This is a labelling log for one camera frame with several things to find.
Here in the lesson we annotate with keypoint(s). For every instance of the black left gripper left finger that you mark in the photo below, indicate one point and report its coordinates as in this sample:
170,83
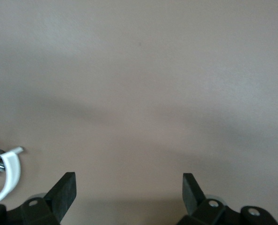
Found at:
62,194

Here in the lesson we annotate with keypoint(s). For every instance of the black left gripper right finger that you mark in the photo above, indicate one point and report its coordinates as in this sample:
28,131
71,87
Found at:
190,194

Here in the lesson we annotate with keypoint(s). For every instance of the brown table mat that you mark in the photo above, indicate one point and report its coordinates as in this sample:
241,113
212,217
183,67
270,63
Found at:
141,70

